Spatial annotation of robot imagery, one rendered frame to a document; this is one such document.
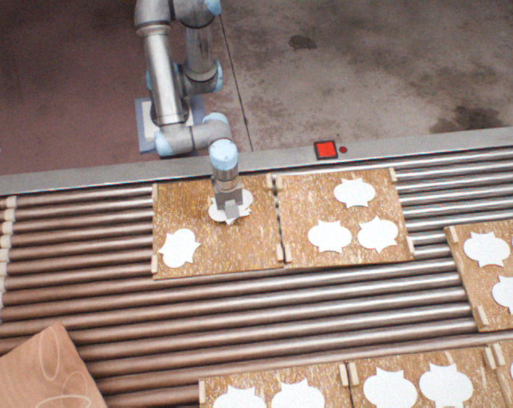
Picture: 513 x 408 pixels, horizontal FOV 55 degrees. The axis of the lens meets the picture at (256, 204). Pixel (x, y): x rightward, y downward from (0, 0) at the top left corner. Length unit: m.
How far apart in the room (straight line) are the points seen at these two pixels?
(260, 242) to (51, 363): 0.69
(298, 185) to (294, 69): 1.78
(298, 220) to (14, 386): 0.94
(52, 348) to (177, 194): 0.62
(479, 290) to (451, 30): 2.54
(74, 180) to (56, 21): 2.28
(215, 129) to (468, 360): 0.98
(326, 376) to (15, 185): 1.22
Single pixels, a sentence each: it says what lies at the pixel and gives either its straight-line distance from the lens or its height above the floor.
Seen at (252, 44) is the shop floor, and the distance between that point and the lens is 3.57.
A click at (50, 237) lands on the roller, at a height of 0.92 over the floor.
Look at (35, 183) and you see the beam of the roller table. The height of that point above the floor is 0.92.
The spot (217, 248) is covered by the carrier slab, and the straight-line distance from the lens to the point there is 1.60.
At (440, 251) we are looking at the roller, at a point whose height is 0.92.
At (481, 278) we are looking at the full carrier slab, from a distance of 1.70.
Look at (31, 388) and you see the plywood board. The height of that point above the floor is 1.04.
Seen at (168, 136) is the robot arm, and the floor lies 1.27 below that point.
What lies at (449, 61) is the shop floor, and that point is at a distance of 3.68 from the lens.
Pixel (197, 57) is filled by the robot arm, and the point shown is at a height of 1.23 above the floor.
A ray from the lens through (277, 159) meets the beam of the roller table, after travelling 1.80.
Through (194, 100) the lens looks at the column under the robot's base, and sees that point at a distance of 2.05.
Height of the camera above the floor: 2.38
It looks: 60 degrees down
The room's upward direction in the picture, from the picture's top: straight up
